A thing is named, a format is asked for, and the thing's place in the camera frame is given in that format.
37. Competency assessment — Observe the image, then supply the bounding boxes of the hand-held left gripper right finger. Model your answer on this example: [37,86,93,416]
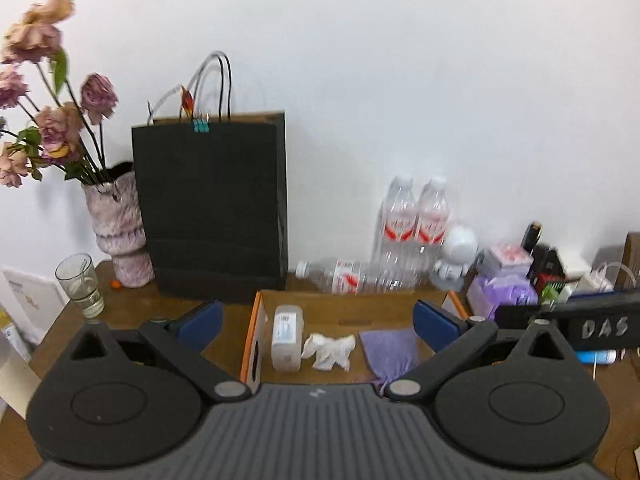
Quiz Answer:
[384,300,572,402]

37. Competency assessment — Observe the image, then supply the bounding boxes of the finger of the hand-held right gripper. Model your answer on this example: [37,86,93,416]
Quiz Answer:
[494,304,540,331]

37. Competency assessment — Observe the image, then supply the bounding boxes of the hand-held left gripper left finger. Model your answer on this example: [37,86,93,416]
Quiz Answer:
[67,301,253,403]

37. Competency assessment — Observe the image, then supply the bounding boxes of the purple cloth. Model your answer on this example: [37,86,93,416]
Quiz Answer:
[359,327,422,386]

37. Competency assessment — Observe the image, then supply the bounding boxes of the white rectangular plastic bottle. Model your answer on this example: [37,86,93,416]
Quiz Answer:
[271,305,305,372]

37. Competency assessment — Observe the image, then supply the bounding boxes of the orange cardboard box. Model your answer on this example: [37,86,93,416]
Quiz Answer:
[240,289,471,396]

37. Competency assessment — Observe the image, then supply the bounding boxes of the white tissue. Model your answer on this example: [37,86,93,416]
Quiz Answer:
[301,332,357,372]

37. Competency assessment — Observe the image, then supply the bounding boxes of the purple tissue pack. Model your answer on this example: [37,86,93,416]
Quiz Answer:
[467,272,539,322]

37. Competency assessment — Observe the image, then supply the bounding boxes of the blue tube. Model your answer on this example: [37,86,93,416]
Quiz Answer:
[575,349,619,365]

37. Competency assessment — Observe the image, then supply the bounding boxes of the white and green tubes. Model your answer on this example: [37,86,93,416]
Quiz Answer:
[540,282,577,304]

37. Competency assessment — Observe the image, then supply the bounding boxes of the white charger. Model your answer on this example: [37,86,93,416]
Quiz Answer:
[575,260,617,294]

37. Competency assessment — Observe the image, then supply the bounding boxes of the pink patterned box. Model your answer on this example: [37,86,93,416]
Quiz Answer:
[485,242,535,281]

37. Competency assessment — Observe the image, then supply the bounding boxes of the black and red box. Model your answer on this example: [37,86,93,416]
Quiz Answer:
[530,245,567,291]

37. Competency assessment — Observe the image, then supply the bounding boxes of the brown board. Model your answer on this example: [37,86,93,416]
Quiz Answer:
[625,232,640,291]

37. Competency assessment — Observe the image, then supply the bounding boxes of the white robot toy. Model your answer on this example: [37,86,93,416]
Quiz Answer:
[432,225,480,283]

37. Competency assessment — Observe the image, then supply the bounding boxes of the black upright stand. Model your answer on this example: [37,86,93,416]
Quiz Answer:
[520,220,544,257]

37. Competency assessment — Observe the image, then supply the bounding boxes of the clear water bottle red label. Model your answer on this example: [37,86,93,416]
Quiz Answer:
[415,176,450,273]
[372,176,419,275]
[295,257,432,295]

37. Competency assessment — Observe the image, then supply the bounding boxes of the black paper bag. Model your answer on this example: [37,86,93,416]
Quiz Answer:
[131,51,288,306]

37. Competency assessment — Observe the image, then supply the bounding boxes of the mottled pink ceramic vase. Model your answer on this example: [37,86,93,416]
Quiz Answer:
[82,161,155,289]

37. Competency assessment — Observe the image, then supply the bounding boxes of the clear drinking glass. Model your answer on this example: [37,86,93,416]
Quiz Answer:
[55,253,106,319]

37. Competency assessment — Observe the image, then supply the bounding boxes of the white flat box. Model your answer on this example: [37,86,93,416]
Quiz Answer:
[0,266,67,347]

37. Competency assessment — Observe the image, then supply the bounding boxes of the dried pink flower bouquet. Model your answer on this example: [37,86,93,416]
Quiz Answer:
[0,0,121,188]

